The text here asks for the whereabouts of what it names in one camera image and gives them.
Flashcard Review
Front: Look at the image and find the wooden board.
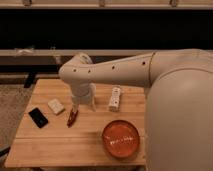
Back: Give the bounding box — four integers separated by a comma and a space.
5, 79, 145, 168

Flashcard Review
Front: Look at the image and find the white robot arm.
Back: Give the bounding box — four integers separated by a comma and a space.
59, 49, 213, 171

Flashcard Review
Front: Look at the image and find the white bottle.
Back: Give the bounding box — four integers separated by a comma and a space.
109, 86, 121, 112

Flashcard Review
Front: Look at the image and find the orange plate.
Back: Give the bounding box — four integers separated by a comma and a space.
102, 120, 140, 159

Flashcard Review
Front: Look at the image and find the white rectangular block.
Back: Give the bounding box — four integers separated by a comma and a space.
48, 99, 65, 115

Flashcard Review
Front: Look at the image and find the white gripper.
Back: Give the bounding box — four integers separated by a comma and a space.
70, 84, 90, 110

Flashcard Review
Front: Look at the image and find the red chili pepper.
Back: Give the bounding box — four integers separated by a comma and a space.
67, 109, 78, 127

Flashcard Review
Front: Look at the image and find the black eraser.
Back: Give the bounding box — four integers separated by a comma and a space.
29, 108, 49, 128

